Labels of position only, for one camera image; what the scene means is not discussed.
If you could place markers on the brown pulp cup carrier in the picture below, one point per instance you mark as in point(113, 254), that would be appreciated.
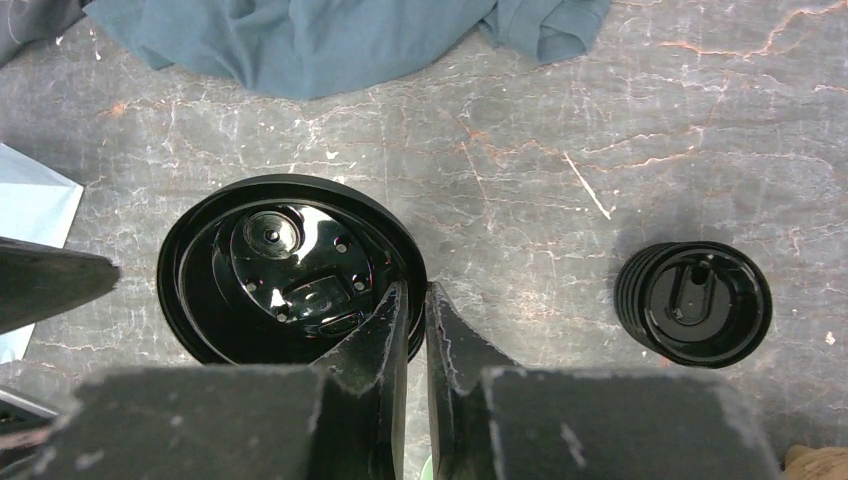
point(806, 463)

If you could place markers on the black plastic cup lid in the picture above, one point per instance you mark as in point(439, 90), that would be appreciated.
point(279, 268)

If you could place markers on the stack of black lids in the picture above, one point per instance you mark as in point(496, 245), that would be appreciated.
point(697, 303)

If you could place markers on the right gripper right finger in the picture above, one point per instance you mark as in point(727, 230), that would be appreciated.
point(491, 418)

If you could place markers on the light blue paper bag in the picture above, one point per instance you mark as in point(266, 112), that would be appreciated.
point(38, 205)

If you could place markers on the blue-grey cloth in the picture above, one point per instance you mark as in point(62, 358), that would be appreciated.
point(310, 49)

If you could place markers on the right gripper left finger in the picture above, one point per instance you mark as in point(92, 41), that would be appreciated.
point(339, 417)

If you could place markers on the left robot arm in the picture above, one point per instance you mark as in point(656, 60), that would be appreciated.
point(39, 282)

